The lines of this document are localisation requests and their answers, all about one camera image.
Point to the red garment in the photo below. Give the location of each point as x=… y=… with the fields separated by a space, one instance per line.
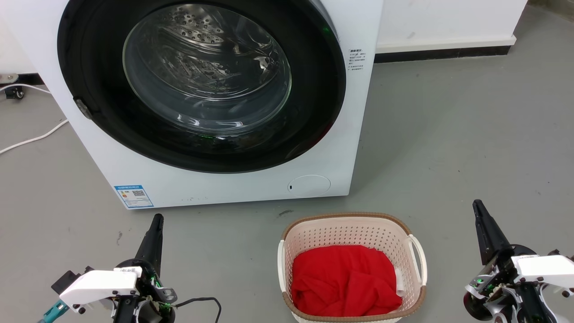
x=343 y=280

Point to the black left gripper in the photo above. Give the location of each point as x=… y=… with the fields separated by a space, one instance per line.
x=154 y=291

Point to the blue energy label sticker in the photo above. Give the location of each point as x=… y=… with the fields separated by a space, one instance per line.
x=133 y=196

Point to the round white filter cover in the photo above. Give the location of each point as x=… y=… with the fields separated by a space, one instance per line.
x=309 y=185

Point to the black round washer door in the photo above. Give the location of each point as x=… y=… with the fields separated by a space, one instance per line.
x=107 y=89

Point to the white cloth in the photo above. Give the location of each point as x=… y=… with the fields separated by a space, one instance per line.
x=399 y=282

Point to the white text warning sticker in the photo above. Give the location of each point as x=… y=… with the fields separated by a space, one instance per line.
x=356 y=59

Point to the cream plastic laundry basket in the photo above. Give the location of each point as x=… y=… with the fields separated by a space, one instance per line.
x=352 y=229

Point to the white front-load washing machine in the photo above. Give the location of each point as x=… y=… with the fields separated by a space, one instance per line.
x=233 y=188

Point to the black caster wheel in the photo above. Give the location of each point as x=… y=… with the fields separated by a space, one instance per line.
x=14 y=93

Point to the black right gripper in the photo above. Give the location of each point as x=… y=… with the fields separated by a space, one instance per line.
x=497 y=291

